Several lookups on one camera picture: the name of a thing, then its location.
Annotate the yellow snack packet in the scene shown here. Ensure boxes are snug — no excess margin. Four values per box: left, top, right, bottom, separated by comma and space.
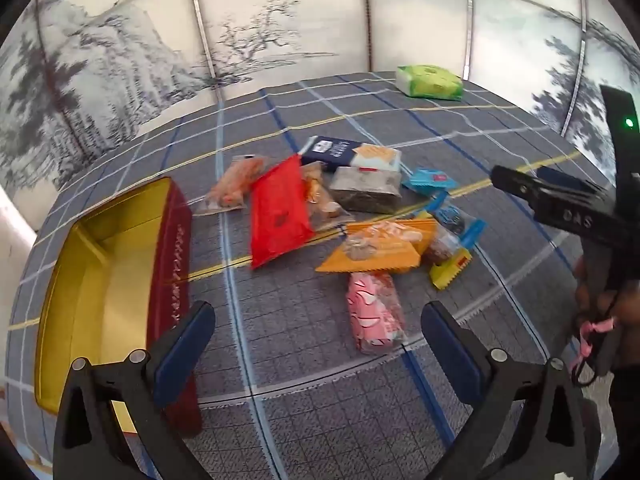
422, 225, 473, 291

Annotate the pink snack packet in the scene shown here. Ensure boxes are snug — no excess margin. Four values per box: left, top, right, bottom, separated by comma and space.
347, 271, 408, 356

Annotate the clear packet of round cookies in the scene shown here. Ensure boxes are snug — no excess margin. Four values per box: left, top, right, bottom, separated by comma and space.
300, 161, 356, 233

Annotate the blue twisted candy wrapper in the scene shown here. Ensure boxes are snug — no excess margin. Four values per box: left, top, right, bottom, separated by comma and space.
422, 192, 488, 251

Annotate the grey-brown snack packet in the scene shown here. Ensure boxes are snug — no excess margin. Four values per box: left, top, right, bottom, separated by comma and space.
329, 166, 403, 215

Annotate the red snack packet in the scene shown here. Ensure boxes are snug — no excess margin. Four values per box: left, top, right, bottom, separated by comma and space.
249, 155, 316, 270

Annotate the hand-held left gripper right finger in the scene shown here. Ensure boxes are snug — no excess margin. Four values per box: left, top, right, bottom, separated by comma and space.
421, 301, 603, 480

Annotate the ink landscape folding screen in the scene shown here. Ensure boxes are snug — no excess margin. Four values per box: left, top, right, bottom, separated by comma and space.
0, 0, 640, 196

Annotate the red and gold tin box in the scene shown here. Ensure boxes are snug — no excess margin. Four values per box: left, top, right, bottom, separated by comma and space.
34, 177, 203, 436

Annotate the clear packet of orange snacks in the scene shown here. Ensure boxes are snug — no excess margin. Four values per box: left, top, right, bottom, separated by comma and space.
197, 155, 268, 213

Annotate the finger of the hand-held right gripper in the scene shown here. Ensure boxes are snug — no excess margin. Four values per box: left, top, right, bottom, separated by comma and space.
536, 165, 610, 197
489, 164, 632, 247

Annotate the green tissue pack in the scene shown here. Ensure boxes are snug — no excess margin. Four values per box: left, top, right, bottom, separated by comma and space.
396, 64, 463, 102

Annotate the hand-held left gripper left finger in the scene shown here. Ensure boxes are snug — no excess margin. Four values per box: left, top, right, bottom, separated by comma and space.
52, 300, 217, 480

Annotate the navy and orange snack packet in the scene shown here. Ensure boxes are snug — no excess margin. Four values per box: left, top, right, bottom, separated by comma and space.
300, 135, 403, 173

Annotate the pink wrist cord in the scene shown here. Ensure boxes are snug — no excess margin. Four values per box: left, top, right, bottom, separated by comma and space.
570, 317, 617, 386

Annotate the person's right hand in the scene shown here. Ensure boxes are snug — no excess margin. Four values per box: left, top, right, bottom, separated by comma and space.
572, 256, 640, 370

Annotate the small light blue snack packet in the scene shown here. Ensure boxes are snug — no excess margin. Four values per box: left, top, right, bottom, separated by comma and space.
402, 167, 461, 196

